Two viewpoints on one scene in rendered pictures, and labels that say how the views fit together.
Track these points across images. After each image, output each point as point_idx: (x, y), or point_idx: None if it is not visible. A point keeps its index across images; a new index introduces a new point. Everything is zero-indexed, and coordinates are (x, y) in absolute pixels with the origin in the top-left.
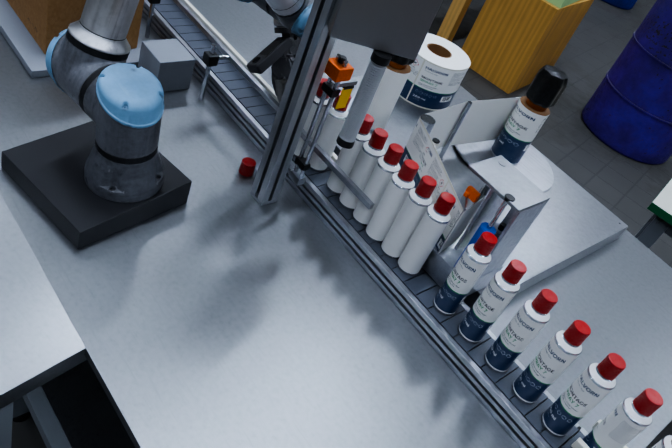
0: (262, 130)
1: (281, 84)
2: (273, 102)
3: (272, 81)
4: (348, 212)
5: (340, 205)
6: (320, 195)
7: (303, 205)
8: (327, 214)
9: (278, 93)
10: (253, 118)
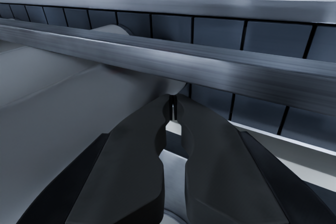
0: (228, 5)
1: (196, 193)
2: (164, 49)
3: (319, 206)
4: (7, 18)
5: (15, 16)
6: None
7: None
8: None
9: (223, 141)
10: (309, 17)
